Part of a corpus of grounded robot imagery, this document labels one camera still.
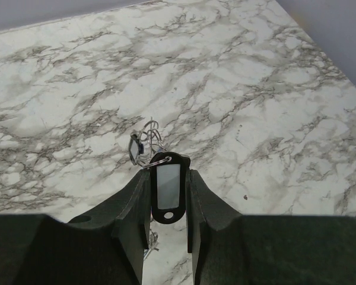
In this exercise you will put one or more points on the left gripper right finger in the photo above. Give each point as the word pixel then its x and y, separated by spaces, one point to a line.
pixel 228 247

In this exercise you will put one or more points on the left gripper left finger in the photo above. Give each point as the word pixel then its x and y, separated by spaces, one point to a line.
pixel 104 245

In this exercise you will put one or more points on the keyring bunch with keys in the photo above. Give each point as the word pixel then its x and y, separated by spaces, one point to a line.
pixel 144 143

